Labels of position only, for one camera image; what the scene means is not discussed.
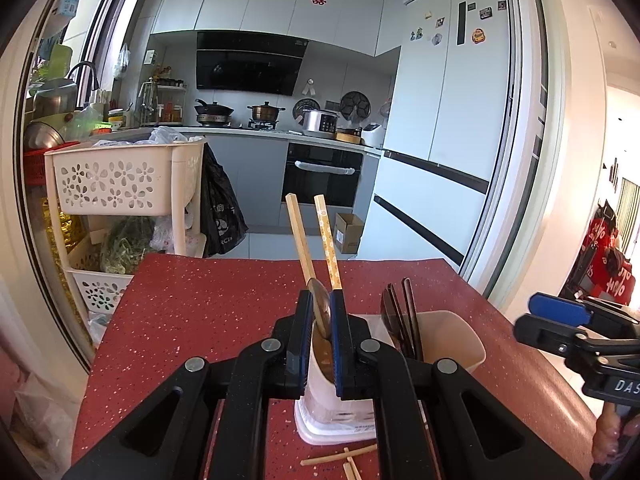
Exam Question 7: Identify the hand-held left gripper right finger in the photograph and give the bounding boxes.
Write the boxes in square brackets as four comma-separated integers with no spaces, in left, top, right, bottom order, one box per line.
[330,290,583,480]

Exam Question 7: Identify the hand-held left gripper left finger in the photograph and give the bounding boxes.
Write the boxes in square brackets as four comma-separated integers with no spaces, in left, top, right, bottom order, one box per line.
[62,289,315,480]

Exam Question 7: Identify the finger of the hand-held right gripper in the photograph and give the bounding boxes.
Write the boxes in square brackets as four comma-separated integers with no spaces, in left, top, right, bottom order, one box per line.
[528,292,594,326]
[515,312,607,377]

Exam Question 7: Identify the wooden spoon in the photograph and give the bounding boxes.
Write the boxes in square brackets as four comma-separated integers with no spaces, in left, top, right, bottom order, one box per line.
[306,277,335,341]

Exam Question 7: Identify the white plastic utensil holder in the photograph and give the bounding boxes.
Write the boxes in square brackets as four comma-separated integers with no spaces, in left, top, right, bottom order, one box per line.
[294,310,487,447]

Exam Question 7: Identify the person's right hand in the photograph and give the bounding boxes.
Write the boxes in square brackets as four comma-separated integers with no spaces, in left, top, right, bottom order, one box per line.
[591,402,640,467]

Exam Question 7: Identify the cardboard box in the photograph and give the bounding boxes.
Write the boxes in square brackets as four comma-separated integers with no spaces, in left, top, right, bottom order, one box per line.
[334,212,366,255]

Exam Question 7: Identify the black plastic bag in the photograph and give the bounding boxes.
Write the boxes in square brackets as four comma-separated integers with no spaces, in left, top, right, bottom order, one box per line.
[200,142,249,257]

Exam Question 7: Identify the black built-in oven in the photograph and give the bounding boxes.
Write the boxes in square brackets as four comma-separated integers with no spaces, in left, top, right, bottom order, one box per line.
[281,142,364,208]

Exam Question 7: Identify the green vegetables in bag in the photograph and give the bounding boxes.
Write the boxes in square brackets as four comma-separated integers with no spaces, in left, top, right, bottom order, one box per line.
[100,215,156,276]

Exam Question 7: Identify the white refrigerator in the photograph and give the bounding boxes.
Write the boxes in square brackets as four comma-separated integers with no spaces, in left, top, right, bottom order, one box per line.
[357,0,516,281]

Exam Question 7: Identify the white countertop appliance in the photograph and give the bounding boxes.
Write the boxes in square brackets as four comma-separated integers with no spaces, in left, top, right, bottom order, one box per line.
[361,122,386,148]

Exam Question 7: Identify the silver rice cooker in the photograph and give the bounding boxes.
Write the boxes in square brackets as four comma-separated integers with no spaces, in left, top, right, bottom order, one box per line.
[300,109,341,139]

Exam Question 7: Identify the gas stove top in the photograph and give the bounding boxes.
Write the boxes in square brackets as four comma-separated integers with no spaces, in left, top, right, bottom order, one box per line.
[192,117,281,131]

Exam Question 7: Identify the brown cooking pot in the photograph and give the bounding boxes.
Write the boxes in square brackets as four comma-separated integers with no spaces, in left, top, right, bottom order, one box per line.
[247,101,286,123]

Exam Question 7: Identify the gold foil bag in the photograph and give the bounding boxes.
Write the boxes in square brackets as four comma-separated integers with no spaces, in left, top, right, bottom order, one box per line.
[50,200,91,281]

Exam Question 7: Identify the beige plastic storage cart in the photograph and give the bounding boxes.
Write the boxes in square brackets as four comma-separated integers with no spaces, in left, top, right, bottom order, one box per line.
[44,137,208,346]

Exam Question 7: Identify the white plastic bag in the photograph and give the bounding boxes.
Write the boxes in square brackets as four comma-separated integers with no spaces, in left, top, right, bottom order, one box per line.
[92,126,191,148]

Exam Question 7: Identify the black wok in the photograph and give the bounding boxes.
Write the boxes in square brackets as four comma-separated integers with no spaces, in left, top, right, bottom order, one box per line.
[194,99,235,126]

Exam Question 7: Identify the group of fridge magnets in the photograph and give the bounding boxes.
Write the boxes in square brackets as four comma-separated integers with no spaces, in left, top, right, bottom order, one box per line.
[410,0,508,46]

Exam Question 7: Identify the spice rack with bottles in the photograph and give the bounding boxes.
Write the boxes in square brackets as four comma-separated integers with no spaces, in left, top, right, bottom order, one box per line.
[137,67,188,127]

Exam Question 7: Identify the black range hood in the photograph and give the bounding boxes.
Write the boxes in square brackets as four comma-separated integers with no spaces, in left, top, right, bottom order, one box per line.
[196,31,307,97]

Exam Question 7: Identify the red plastic basket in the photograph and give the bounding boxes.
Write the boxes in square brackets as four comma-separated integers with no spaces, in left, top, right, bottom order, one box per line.
[22,147,53,186]

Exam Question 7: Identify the clear hanging plastic bag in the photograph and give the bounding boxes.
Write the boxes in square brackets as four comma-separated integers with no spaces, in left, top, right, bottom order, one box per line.
[114,42,132,78]

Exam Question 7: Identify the white upper kitchen cabinets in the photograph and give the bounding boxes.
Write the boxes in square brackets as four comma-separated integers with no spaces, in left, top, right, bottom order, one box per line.
[150,0,406,58]

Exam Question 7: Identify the steel pots by sink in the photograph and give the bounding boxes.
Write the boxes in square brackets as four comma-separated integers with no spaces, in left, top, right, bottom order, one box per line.
[25,78,79,148]

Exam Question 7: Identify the curved kitchen faucet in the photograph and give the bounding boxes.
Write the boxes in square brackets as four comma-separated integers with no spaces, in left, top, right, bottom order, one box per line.
[65,61,101,106]

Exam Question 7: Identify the round dark wall trivet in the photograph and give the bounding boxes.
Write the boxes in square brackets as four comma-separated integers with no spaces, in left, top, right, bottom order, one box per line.
[292,98,321,123]

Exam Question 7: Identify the round black segmented wall plate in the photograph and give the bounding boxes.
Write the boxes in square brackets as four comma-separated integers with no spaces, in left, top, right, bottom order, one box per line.
[340,91,372,122]

